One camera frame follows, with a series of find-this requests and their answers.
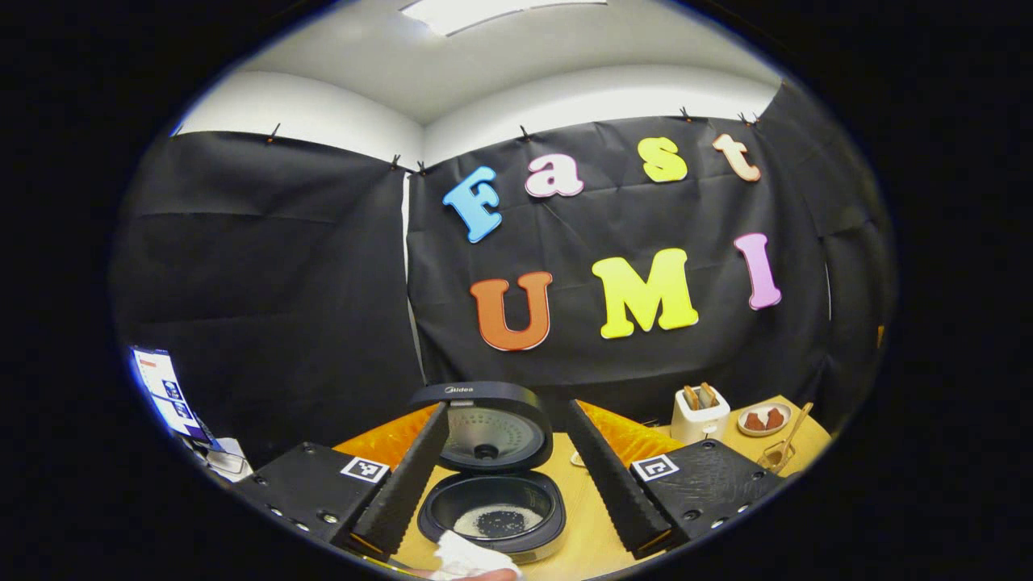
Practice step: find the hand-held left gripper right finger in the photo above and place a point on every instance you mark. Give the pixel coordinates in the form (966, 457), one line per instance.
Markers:
(613, 484)

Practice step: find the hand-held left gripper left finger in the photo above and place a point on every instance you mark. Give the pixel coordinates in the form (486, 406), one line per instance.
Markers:
(403, 492)

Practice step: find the dark grey rice cooker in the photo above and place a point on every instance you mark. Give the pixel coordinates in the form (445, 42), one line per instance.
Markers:
(496, 436)

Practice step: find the wooden spoon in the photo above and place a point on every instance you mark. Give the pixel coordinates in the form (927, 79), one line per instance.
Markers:
(795, 428)

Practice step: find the white tissue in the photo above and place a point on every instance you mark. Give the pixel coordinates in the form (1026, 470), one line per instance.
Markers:
(468, 557)

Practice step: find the white toaster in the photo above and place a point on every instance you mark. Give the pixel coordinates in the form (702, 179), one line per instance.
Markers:
(698, 424)

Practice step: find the toast slice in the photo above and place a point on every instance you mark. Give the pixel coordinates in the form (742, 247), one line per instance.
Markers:
(691, 397)
(708, 394)

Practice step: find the round plate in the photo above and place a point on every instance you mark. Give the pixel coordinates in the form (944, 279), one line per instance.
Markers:
(763, 430)

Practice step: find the white side desk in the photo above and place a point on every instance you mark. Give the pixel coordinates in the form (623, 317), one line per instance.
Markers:
(228, 461)

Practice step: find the black backdrop cloth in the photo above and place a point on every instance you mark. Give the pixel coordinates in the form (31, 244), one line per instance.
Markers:
(282, 282)

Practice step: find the computer monitor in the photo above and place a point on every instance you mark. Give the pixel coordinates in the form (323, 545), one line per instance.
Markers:
(165, 391)

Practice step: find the row of black cloth clips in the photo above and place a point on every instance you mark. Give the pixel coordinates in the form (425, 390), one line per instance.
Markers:
(395, 161)

